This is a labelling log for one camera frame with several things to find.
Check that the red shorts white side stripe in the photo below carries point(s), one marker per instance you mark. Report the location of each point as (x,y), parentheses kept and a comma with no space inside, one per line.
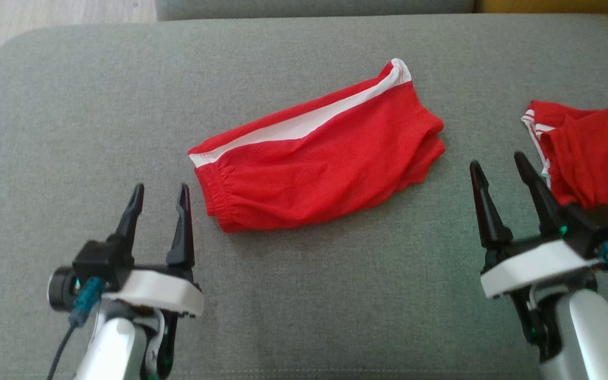
(325,163)

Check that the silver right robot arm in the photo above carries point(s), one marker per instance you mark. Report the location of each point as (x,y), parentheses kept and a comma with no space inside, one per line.
(594,338)

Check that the grey sofa back cushion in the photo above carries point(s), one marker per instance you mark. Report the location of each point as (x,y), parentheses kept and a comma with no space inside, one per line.
(309,8)

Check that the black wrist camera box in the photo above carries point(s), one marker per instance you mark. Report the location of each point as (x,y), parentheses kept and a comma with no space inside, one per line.
(101,261)
(594,227)

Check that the grey sofa seat cushion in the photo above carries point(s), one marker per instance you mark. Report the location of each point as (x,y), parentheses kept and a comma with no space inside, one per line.
(304,306)

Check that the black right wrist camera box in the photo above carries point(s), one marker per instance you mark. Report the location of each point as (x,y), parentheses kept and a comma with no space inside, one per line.
(594,227)

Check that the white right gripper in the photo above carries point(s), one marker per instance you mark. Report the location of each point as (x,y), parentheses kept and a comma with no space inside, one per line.
(536,264)

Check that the red white sports jersey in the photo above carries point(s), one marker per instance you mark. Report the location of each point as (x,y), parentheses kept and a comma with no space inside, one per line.
(594,153)

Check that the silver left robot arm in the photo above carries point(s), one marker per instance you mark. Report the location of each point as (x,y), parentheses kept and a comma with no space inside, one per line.
(114,348)

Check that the black round left gripper motor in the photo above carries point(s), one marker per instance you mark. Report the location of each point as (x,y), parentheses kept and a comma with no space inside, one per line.
(62,289)

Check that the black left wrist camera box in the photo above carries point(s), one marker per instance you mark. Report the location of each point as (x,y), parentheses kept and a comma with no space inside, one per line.
(101,261)

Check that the yellow sofa cushion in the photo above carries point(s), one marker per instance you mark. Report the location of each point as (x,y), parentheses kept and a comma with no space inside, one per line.
(557,5)

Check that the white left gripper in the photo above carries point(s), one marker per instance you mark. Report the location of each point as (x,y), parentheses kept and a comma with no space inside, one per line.
(161,293)

